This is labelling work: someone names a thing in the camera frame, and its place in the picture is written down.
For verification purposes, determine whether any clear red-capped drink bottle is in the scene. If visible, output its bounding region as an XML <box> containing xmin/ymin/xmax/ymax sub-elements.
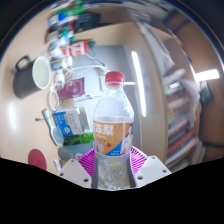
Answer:
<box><xmin>92</xmin><ymin>70</ymin><xmax>135</xmax><ymax>191</ymax></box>

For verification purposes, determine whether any light blue hairbrush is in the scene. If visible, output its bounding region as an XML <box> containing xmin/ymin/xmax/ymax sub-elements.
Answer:
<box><xmin>41</xmin><ymin>108</ymin><xmax>65</xmax><ymax>147</ymax></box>

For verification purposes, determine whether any green bottle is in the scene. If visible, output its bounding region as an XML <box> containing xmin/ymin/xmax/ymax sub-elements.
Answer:
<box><xmin>63</xmin><ymin>132</ymin><xmax>95</xmax><ymax>147</ymax></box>

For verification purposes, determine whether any white LED light bar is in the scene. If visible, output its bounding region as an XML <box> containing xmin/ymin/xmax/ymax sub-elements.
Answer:
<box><xmin>131</xmin><ymin>50</ymin><xmax>148</xmax><ymax>118</ymax></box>

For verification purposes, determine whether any flat round red coaster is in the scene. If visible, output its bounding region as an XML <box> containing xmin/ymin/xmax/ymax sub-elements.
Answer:
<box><xmin>27</xmin><ymin>148</ymin><xmax>48</xmax><ymax>171</ymax></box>

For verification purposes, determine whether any wooden shelf unit with books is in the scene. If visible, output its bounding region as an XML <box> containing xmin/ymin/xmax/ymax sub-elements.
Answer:
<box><xmin>133</xmin><ymin>9</ymin><xmax>224</xmax><ymax>168</ymax></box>

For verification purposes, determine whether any black mug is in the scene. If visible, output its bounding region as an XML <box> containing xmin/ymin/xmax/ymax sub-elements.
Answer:
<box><xmin>12</xmin><ymin>55</ymin><xmax>52</xmax><ymax>100</ymax></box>

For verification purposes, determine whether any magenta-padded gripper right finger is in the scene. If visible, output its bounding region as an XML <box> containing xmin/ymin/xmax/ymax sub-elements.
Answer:
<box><xmin>127</xmin><ymin>146</ymin><xmax>172</xmax><ymax>188</ymax></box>

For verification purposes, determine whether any red and white canister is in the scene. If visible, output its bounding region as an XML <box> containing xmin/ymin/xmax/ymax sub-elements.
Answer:
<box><xmin>59</xmin><ymin>39</ymin><xmax>91</xmax><ymax>58</ymax></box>

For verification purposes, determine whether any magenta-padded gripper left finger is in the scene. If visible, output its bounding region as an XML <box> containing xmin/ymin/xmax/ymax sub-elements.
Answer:
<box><xmin>59</xmin><ymin>148</ymin><xmax>99</xmax><ymax>189</ymax></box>

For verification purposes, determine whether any blue and white carton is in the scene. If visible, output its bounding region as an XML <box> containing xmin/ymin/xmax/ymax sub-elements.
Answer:
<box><xmin>52</xmin><ymin>107</ymin><xmax>91</xmax><ymax>137</ymax></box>

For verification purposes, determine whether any small round white container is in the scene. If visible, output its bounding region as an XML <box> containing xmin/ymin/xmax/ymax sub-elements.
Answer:
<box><xmin>48</xmin><ymin>89</ymin><xmax>61</xmax><ymax>113</ymax></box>

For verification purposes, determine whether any magenta carton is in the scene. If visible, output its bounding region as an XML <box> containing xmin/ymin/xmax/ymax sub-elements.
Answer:
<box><xmin>56</xmin><ymin>77</ymin><xmax>86</xmax><ymax>101</ymax></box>

